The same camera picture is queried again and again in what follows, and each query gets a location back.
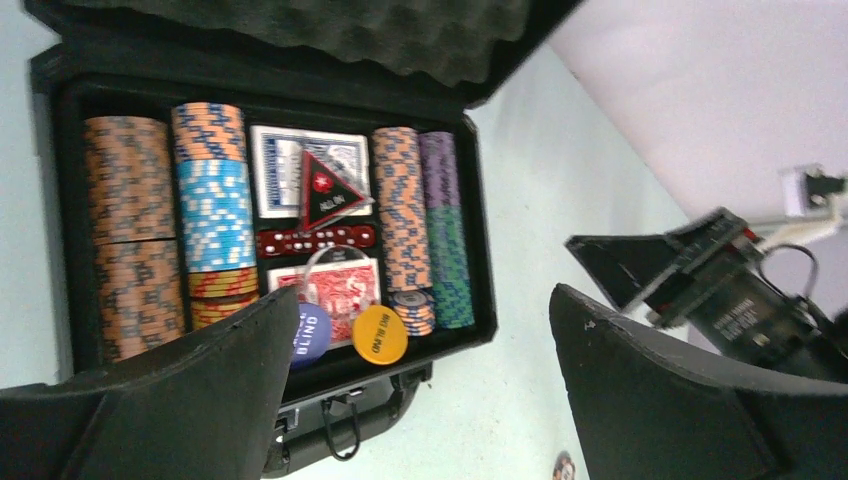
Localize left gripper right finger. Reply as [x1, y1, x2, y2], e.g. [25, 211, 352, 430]
[549, 284, 847, 479]

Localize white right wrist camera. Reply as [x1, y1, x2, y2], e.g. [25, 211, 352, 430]
[779, 164, 847, 229]

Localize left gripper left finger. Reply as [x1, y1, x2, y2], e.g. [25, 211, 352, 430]
[1, 288, 299, 479]

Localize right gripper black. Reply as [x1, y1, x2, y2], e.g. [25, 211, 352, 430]
[565, 208, 847, 383]

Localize black poker set case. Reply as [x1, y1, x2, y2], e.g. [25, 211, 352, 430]
[1, 1, 574, 479]

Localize brown teal chip stack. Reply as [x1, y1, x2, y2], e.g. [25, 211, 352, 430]
[84, 115, 185, 363]

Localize yellow round button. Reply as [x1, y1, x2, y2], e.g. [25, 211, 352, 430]
[351, 305, 409, 366]

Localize poker chip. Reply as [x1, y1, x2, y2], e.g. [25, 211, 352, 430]
[389, 290, 436, 337]
[551, 451, 576, 480]

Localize orange blue chip stack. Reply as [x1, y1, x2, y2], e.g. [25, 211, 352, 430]
[172, 102, 259, 330]

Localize black triangular all-in marker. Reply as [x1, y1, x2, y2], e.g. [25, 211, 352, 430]
[298, 150, 373, 233]

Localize blue small blind button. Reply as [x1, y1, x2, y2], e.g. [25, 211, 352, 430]
[290, 302, 332, 370]

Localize blue playing card deck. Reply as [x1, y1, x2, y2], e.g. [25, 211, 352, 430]
[250, 125, 370, 219]

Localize red die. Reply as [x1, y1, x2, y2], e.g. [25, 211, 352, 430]
[256, 230, 281, 259]
[273, 231, 304, 255]
[301, 230, 328, 253]
[348, 225, 377, 248]
[323, 226, 354, 246]

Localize clear round dealer button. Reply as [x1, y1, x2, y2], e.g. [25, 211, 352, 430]
[300, 247, 375, 316]

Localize purple chip stack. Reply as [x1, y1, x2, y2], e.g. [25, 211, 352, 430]
[418, 131, 461, 209]

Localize pink brown chip stack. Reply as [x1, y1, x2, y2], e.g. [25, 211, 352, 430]
[372, 126, 433, 292]

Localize red playing card deck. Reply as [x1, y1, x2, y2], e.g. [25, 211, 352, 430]
[267, 258, 381, 350]

